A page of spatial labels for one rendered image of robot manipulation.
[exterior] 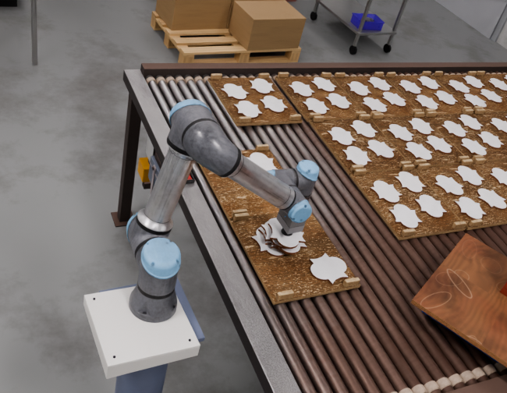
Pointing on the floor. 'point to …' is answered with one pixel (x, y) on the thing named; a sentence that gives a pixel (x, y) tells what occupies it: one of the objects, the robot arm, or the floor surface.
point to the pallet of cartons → (230, 29)
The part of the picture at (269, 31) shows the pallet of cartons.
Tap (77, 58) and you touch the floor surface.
